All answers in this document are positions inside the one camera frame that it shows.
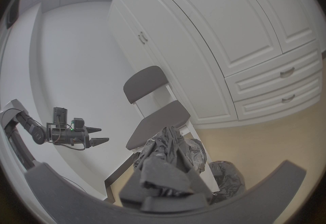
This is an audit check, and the white wardrobe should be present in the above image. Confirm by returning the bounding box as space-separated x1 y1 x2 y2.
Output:
107 0 324 131

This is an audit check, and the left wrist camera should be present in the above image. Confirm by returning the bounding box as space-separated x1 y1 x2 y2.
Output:
47 107 68 129

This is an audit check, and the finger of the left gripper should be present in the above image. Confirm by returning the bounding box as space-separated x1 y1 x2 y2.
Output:
85 126 102 135
89 137 110 148

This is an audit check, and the black cable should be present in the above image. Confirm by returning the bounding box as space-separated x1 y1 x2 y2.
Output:
55 141 86 151

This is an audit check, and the black plastic bag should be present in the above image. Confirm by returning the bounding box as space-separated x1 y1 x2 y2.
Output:
133 126 208 198

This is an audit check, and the crumpled black plastic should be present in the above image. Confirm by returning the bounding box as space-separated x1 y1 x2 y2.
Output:
209 160 246 203

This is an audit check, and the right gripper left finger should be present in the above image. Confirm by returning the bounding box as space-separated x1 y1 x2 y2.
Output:
119 173 159 210

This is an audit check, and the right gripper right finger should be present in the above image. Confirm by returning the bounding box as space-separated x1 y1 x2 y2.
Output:
188 166 213 204

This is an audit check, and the white chair with grey seat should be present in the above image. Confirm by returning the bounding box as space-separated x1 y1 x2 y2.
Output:
123 66 220 193

